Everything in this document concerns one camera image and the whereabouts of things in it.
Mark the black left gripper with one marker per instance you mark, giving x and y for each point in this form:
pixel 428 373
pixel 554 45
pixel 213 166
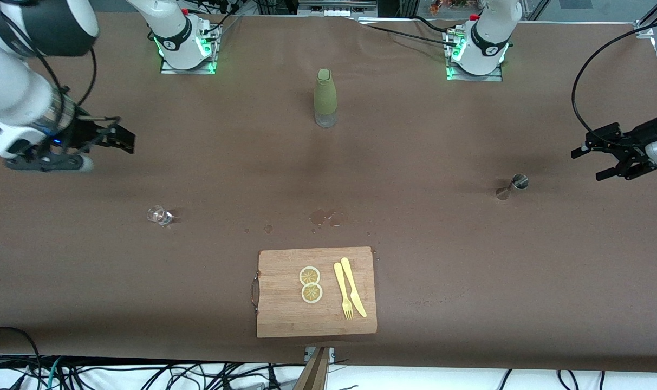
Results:
pixel 633 142

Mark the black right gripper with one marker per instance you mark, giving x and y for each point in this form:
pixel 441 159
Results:
pixel 82 131

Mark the clear glass measuring cup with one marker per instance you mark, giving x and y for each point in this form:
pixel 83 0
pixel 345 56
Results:
pixel 159 215

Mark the steel double cone jigger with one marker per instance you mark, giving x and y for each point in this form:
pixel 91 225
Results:
pixel 520 182

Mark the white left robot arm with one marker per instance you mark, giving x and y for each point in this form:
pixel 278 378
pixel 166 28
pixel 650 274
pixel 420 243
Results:
pixel 488 38

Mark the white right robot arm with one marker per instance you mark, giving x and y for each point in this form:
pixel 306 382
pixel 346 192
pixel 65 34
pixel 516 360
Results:
pixel 14 86

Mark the green sleeved glass bottle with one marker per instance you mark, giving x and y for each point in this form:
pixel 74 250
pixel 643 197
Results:
pixel 325 92

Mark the spilled liquid puddle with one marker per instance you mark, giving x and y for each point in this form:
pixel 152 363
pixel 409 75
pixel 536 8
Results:
pixel 320 217

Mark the lemon slice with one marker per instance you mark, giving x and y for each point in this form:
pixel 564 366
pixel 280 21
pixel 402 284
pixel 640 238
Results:
pixel 310 275
pixel 312 293

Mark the wooden cutting board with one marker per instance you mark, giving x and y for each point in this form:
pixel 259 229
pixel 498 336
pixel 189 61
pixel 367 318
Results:
pixel 285 314

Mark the yellow plastic fork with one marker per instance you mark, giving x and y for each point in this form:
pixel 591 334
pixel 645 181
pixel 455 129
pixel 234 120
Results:
pixel 340 281

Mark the yellow plastic knife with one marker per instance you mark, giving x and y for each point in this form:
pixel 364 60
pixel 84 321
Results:
pixel 353 287

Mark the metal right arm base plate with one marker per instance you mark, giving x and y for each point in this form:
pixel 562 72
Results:
pixel 187 71

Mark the metal table corner bracket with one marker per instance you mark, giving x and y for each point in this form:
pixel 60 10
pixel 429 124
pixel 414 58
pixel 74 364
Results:
pixel 643 30

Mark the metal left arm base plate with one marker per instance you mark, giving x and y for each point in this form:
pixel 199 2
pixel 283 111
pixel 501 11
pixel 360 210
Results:
pixel 474 78

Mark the grey aluminium rail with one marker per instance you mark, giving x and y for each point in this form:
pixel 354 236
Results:
pixel 336 7

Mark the aluminium profile post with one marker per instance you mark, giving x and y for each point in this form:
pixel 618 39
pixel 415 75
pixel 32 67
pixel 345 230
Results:
pixel 314 374

